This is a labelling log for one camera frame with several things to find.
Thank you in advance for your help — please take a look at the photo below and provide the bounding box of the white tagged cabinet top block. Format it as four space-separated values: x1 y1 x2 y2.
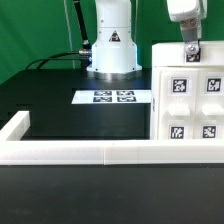
152 41 224 67

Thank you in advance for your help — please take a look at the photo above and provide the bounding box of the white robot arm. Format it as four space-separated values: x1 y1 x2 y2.
87 0 207 80

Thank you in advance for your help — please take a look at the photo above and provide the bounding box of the white U-shaped fence frame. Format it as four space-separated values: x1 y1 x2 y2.
0 111 224 165

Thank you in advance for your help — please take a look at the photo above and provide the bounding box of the white cabinet door panel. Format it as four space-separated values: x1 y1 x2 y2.
158 68 197 140
194 69 224 139

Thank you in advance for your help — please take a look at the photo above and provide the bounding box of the black corrugated hose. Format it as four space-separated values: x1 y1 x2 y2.
73 0 92 51

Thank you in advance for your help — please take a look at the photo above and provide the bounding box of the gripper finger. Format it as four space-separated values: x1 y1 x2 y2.
180 18 202 55

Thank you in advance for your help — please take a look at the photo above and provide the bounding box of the black cable bundle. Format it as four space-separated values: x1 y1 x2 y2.
25 49 93 70

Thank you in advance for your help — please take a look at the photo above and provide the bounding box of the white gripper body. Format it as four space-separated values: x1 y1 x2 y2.
167 0 207 22

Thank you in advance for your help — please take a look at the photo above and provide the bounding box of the white cabinet body box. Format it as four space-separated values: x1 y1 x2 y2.
150 67 224 140

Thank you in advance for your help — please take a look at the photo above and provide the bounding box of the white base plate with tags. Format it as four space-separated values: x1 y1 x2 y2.
72 90 151 104

